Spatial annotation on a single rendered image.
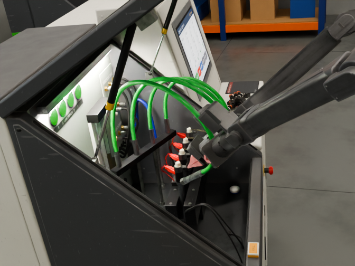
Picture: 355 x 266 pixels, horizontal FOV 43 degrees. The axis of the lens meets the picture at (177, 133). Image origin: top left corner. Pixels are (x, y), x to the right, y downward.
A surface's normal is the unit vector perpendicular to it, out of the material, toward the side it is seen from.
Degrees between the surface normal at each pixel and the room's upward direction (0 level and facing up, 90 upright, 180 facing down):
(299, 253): 0
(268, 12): 90
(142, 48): 90
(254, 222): 0
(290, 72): 65
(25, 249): 90
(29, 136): 90
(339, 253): 0
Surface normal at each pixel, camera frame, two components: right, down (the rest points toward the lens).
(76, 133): 0.98, -0.02
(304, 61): -0.24, 0.14
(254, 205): -0.11, -0.89
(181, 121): -0.17, 0.46
